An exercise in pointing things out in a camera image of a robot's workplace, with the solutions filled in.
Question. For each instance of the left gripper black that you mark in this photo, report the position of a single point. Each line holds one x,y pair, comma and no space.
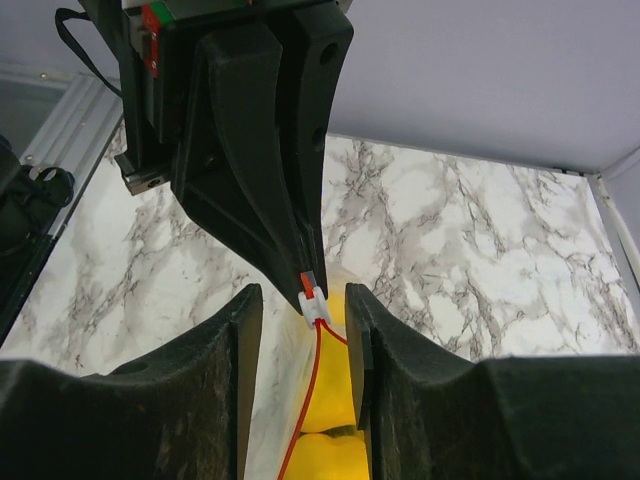
198,83

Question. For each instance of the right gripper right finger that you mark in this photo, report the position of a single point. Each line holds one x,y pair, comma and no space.
429,414

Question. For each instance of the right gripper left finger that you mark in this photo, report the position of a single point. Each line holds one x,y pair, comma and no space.
182,411

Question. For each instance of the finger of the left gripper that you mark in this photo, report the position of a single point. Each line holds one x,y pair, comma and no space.
315,40

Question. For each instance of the yellow orange fruit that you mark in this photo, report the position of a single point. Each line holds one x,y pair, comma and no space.
328,402

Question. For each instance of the clear bag red zipper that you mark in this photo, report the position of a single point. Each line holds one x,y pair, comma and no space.
284,369

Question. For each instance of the yellow bell pepper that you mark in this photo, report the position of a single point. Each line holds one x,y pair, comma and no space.
320,456

